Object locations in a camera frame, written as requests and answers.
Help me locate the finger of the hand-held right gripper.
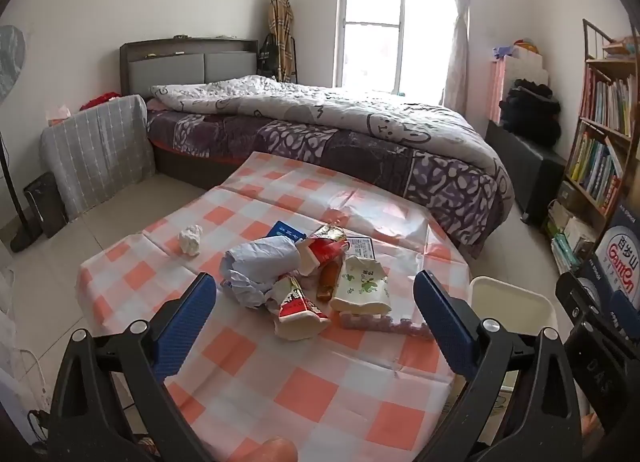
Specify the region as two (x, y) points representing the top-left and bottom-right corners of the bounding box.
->
(609, 289), (640, 343)
(556, 272), (608, 337)

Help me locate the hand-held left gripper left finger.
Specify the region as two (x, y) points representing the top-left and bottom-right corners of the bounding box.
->
(47, 272), (218, 462)

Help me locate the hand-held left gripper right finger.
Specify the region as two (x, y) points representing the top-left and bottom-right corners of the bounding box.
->
(413, 269), (583, 462)

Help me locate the white plastic bin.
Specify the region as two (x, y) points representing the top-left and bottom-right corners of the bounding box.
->
(469, 276), (558, 348)

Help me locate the white tissue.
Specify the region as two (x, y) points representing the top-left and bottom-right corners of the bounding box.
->
(178, 224), (203, 256)

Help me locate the crushed red white paper cup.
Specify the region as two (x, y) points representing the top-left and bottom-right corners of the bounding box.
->
(265, 274), (332, 341)

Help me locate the blue cardboard box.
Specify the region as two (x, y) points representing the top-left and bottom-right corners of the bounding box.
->
(267, 220), (307, 245)

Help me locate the red snack wrapper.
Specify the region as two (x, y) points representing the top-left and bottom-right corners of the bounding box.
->
(297, 224), (349, 277)

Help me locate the printed cardboard box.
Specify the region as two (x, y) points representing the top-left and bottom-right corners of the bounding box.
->
(575, 202), (640, 315)

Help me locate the clear pack of pink pieces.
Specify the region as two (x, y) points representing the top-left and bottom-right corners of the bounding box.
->
(340, 309), (431, 339)

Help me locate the stack of lying books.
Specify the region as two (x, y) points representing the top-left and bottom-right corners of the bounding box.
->
(545, 199), (598, 273)

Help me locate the green patterned paper cup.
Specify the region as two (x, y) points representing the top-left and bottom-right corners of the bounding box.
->
(330, 255), (392, 315)

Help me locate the crumpled grey paper bag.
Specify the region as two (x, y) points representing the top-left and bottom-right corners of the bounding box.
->
(220, 236), (302, 310)

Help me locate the white printed label paper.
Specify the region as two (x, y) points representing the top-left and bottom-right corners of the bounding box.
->
(346, 236), (378, 260)

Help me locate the pink checked tablecloth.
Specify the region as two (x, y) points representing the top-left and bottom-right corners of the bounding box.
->
(75, 151), (473, 462)

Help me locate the row of colourful thin books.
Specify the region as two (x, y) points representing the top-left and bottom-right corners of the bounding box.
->
(567, 134), (623, 207)

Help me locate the person's knee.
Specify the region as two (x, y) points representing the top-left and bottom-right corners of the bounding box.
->
(250, 437), (301, 462)

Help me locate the purple patterned blanket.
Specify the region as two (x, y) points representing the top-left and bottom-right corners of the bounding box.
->
(145, 109), (516, 260)

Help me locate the grey checked covered cabinet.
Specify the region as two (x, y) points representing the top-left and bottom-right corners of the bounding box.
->
(41, 94), (157, 220)

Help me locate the pile of black clothes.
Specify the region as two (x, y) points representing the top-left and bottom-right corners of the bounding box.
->
(500, 79), (561, 147)

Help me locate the row of upright books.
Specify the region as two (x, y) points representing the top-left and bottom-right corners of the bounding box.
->
(580, 69), (637, 139)

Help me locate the pink white stepped shelf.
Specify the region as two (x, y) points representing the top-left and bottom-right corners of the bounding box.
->
(487, 44), (548, 123)

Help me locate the red cloth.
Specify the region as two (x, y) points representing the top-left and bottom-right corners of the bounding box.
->
(80, 90), (121, 111)

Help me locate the wooden bookshelf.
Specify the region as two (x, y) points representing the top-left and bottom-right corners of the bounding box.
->
(550, 19), (640, 273)

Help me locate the white cartoon print duvet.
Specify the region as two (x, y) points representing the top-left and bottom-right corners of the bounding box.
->
(150, 74), (506, 183)

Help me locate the dark wooden bed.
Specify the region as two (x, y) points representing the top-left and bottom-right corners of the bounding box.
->
(120, 36), (516, 260)

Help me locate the white curtain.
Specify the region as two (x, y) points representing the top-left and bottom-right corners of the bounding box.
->
(442, 0), (476, 117)

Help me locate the black bag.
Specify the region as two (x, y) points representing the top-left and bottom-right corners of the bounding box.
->
(257, 34), (281, 77)

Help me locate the window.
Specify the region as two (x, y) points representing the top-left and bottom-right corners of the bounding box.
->
(334, 0), (461, 92)

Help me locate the plaid bag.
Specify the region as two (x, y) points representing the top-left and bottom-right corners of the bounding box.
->
(269, 0), (297, 85)

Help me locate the standing fan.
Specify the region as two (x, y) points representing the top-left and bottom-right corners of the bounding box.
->
(0, 26), (43, 253)

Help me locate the white cable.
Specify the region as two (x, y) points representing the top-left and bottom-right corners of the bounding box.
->
(12, 344), (53, 410)

